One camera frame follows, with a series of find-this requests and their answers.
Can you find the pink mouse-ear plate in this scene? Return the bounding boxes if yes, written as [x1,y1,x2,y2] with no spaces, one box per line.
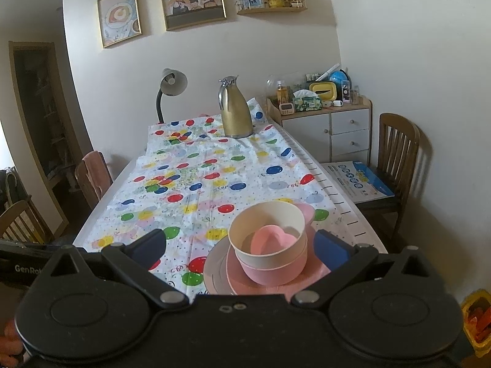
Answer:
[225,201,330,298]

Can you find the pink bowl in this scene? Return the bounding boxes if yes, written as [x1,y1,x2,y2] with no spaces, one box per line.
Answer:
[240,247,308,287]

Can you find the cream bowl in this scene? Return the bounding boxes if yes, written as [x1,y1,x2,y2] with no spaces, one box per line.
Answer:
[229,201,306,269]

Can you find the pink heart dish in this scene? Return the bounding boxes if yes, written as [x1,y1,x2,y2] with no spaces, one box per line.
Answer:
[250,225,297,255]

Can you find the large white plate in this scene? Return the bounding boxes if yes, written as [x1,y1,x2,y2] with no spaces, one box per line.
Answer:
[203,238,235,295]

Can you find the small kitchen timer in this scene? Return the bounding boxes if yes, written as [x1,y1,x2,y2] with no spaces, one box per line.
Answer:
[279,102,296,116]

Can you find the left hand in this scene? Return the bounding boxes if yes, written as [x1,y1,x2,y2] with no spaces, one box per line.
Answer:
[0,320,24,367]

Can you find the near left wooden chair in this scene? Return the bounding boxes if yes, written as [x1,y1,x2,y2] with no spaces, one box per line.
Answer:
[0,199,53,244]

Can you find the wooden chair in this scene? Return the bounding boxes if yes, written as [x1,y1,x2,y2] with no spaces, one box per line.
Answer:
[0,199,53,244]
[358,113,421,238]
[75,161,99,209]

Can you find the blue white package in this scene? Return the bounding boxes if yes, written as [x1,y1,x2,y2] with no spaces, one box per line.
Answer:
[322,160,394,204]

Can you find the balloon birthday tablecloth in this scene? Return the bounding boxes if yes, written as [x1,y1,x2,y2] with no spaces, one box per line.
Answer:
[81,97,346,302]

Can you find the white drawer cabinet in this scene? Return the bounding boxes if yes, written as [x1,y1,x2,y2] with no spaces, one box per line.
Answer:
[266,96,373,164]

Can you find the right wooden chair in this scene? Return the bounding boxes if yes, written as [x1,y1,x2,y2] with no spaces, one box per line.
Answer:
[358,113,421,238]

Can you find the yellow tissue box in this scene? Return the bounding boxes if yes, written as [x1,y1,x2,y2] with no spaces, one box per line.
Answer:
[310,82,337,102]

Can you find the gold thermos jug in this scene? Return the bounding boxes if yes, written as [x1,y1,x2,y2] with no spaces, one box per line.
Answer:
[218,76,253,139]

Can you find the orange juice bottle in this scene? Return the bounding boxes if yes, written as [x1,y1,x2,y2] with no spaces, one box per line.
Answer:
[276,81,290,105]

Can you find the grey desk lamp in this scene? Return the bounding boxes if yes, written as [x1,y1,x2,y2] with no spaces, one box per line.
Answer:
[156,68,188,124]

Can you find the blue globe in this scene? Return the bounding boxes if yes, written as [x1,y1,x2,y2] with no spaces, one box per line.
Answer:
[329,70,350,86]

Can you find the food picture frame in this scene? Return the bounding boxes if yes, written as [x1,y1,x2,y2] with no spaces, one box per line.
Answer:
[97,0,142,48]

